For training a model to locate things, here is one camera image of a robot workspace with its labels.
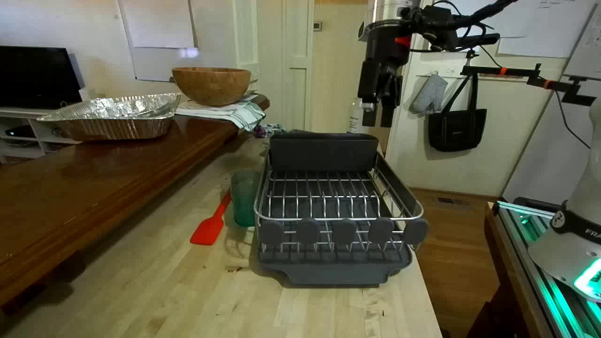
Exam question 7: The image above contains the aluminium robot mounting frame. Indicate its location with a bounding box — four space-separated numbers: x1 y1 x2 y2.
484 197 601 338

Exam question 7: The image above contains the grey oven mitt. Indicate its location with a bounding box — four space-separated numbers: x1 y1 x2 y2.
409 74 449 117

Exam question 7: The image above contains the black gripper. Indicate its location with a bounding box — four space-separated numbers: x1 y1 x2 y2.
357 17 415 130

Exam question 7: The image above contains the red silicone spatula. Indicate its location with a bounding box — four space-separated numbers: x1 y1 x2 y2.
188 190 233 248

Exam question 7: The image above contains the black tote bag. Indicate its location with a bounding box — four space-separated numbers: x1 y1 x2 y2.
426 72 488 154

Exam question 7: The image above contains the green plastic cup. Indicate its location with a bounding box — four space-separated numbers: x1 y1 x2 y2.
229 167 263 229

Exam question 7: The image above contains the leaning white board panel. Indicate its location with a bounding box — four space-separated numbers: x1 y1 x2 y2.
499 2 601 209

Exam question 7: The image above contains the dark wooden table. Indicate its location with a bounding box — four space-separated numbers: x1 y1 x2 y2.
0 115 272 308

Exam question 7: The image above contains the striped kitchen towel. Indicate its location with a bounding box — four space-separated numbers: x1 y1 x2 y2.
174 96 268 134

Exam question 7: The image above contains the white shelf unit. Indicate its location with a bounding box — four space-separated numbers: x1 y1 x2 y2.
0 105 82 162

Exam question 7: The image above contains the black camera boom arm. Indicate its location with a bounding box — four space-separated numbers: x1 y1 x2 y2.
458 60 597 107

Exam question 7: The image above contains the white panelled door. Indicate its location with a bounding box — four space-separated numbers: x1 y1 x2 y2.
231 0 315 132

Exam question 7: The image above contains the clear soap dispenser bottle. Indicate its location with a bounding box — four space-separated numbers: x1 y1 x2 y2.
347 96 366 135

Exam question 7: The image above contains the grey dish rack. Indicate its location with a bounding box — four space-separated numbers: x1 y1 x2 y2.
250 130 430 289

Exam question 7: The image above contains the black stereo camera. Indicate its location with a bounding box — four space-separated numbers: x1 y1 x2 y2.
466 32 503 51

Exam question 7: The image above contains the aluminium foil tray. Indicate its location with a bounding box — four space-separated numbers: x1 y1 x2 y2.
35 92 184 143

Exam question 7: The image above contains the brown wooden bowl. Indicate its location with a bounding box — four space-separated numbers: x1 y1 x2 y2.
171 66 253 107

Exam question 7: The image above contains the black monitor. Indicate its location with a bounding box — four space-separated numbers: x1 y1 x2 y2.
0 43 86 111

